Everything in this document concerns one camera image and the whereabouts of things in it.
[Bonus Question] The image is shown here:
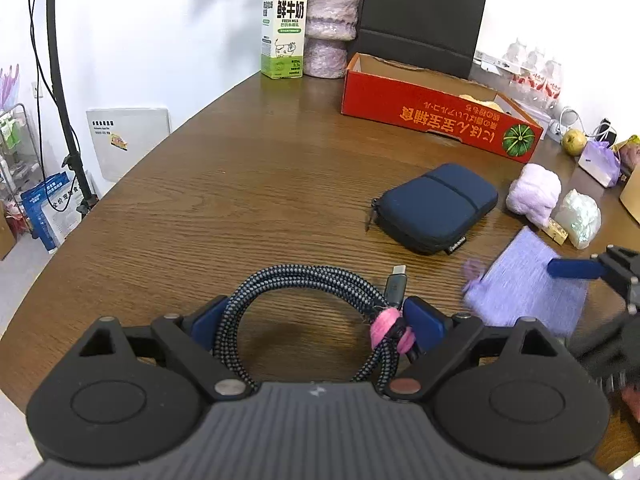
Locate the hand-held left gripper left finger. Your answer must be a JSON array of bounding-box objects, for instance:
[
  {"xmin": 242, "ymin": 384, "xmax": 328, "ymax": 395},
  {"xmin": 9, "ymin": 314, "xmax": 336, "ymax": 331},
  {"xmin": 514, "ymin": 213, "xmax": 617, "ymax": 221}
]
[{"xmin": 75, "ymin": 296, "xmax": 258, "ymax": 403}]

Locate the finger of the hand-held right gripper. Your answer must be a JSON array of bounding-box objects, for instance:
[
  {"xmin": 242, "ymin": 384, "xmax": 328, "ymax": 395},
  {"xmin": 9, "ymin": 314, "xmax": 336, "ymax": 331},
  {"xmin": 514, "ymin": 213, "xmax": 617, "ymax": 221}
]
[{"xmin": 547, "ymin": 245, "xmax": 640, "ymax": 311}]

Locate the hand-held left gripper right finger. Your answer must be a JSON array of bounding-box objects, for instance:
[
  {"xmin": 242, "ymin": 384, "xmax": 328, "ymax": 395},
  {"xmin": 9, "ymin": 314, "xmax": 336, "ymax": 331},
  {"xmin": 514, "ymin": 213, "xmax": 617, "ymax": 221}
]
[{"xmin": 387, "ymin": 297, "xmax": 571, "ymax": 403}]

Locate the yellow eraser block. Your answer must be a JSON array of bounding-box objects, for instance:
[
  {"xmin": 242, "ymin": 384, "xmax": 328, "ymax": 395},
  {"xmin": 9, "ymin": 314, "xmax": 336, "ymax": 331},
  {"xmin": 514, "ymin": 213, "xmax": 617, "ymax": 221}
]
[{"xmin": 542, "ymin": 217, "xmax": 571, "ymax": 245}]

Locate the purple drawstring pouch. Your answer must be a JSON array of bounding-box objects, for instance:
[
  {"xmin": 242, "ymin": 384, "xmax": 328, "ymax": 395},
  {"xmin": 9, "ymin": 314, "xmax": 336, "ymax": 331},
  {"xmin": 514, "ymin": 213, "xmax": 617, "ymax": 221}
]
[{"xmin": 461, "ymin": 226, "xmax": 590, "ymax": 338}]

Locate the iridescent plastic bag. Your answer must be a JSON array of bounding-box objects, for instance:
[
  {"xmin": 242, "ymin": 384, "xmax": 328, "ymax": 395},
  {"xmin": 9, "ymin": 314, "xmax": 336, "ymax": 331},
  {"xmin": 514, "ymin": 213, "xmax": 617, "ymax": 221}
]
[{"xmin": 554, "ymin": 188, "xmax": 602, "ymax": 251}]

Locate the braided charging cable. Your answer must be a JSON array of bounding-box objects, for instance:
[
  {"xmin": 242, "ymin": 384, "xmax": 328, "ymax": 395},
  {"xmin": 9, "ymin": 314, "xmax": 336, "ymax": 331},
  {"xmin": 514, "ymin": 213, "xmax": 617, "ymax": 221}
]
[{"xmin": 217, "ymin": 264, "xmax": 416, "ymax": 396}]

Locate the lilac towel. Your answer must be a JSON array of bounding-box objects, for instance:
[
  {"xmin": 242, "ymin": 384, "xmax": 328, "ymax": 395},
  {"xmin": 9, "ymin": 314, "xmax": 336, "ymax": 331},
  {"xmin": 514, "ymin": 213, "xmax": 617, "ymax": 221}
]
[{"xmin": 506, "ymin": 163, "xmax": 562, "ymax": 228}]

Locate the navy zipper case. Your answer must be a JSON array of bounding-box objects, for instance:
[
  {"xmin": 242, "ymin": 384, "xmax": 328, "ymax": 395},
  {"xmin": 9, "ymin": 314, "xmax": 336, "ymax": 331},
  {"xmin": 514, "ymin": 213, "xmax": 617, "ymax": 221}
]
[{"xmin": 371, "ymin": 162, "xmax": 499, "ymax": 255}]

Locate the yellow white plush toy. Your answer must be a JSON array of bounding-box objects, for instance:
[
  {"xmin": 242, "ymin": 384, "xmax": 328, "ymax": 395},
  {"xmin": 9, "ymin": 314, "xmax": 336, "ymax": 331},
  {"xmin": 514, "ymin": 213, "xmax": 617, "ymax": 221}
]
[{"xmin": 459, "ymin": 92, "xmax": 506, "ymax": 113}]

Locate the red cardboard box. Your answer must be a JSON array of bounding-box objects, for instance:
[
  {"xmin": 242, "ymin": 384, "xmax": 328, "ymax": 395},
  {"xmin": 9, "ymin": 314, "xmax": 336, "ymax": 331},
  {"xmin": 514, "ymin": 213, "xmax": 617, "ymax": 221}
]
[{"xmin": 341, "ymin": 52, "xmax": 544, "ymax": 163}]

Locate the purple tissue pack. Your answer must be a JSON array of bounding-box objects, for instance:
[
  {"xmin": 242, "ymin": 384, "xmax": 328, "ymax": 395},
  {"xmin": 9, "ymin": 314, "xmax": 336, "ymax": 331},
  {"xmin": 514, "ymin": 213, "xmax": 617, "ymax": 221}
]
[{"xmin": 578, "ymin": 140, "xmax": 622, "ymax": 188}]

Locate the yellow fruit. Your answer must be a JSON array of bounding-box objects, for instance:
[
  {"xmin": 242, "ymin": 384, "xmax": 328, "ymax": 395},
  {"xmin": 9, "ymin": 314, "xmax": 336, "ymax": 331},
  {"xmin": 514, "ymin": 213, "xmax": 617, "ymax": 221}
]
[{"xmin": 562, "ymin": 128, "xmax": 587, "ymax": 156}]

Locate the clear water bottle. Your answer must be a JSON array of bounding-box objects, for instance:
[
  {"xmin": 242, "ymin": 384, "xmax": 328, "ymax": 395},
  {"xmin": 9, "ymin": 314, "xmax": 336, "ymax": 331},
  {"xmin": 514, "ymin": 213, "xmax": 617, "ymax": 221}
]
[
  {"xmin": 537, "ymin": 57, "xmax": 565, "ymax": 111},
  {"xmin": 520, "ymin": 47, "xmax": 548, "ymax": 96},
  {"xmin": 505, "ymin": 37, "xmax": 531, "ymax": 76}
]

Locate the blue white paper bag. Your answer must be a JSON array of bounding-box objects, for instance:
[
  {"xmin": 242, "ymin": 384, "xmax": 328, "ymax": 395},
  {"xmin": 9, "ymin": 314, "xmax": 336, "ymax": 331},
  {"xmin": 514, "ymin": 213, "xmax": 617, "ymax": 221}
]
[{"xmin": 21, "ymin": 170, "xmax": 83, "ymax": 253}]

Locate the clear container white lid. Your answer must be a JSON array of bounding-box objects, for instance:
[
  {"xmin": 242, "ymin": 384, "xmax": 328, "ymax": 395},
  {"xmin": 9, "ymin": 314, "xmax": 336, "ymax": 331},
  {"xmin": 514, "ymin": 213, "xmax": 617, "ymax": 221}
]
[{"xmin": 472, "ymin": 50, "xmax": 531, "ymax": 106}]

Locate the brown cardboard box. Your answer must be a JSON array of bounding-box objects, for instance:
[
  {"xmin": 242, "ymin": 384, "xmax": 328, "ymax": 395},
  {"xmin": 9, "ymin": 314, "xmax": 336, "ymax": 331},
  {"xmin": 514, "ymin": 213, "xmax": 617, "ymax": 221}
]
[{"xmin": 0, "ymin": 202, "xmax": 16, "ymax": 261}]

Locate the metal trolley rack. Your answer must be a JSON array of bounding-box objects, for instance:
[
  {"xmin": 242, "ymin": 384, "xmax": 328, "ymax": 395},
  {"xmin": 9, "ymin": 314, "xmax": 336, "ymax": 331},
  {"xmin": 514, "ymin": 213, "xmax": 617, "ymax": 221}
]
[{"xmin": 0, "ymin": 102, "xmax": 43, "ymax": 211}]

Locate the black light stand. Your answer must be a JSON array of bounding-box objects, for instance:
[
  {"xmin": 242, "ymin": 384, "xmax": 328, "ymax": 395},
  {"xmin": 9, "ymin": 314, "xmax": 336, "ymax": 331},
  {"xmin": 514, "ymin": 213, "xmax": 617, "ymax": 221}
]
[{"xmin": 27, "ymin": 0, "xmax": 101, "ymax": 221}]

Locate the white green milk carton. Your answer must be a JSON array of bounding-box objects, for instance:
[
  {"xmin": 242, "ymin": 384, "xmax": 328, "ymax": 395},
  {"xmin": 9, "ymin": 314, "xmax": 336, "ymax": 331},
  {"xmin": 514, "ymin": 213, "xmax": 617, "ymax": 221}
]
[{"xmin": 260, "ymin": 0, "xmax": 307, "ymax": 80}]

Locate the black paper bag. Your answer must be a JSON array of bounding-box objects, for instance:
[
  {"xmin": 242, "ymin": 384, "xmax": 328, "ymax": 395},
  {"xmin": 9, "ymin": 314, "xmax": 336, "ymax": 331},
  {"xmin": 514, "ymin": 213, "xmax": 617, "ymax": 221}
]
[{"xmin": 356, "ymin": 0, "xmax": 491, "ymax": 81}]

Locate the fuzzy purple vase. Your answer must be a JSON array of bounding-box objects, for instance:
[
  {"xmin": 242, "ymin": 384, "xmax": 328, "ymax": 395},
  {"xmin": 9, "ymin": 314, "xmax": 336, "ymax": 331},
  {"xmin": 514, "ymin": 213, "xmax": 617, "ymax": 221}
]
[{"xmin": 303, "ymin": 0, "xmax": 363, "ymax": 79}]

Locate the white cable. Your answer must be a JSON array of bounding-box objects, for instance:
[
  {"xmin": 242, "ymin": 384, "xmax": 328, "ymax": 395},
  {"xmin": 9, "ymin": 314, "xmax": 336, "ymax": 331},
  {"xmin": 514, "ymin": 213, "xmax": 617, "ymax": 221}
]
[{"xmin": 550, "ymin": 105, "xmax": 583, "ymax": 141}]

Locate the white wall panel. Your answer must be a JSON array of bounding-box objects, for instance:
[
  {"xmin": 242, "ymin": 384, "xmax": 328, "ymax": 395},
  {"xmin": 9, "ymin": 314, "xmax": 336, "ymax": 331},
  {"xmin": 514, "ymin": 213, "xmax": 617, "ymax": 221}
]
[{"xmin": 86, "ymin": 106, "xmax": 172, "ymax": 183}]

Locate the purple wall decal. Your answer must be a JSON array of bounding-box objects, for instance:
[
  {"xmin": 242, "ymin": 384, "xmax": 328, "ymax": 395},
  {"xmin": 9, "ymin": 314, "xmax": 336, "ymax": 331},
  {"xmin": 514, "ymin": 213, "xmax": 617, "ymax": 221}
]
[{"xmin": 0, "ymin": 62, "xmax": 21, "ymax": 111}]

